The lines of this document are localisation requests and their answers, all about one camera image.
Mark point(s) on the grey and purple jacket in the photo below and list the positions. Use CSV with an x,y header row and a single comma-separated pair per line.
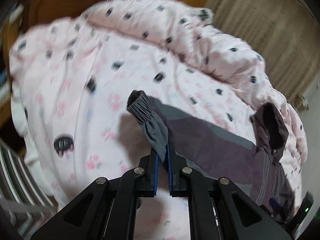
x,y
216,152

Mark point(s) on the pink cat print quilt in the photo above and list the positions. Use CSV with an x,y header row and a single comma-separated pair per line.
x,y
216,76

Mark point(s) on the white slatted rack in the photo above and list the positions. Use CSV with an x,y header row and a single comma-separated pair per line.
x,y
24,204

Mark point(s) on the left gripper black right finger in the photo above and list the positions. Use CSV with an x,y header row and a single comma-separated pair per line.
x,y
177,184

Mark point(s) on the white wire rack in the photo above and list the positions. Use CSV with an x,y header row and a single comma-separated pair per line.
x,y
302,102

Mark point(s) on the pink cat print bedsheet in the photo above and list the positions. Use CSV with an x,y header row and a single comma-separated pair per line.
x,y
73,80

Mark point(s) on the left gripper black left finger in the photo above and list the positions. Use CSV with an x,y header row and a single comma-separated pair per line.
x,y
147,186

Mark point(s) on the beige curtain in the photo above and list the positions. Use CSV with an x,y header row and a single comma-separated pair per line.
x,y
284,32

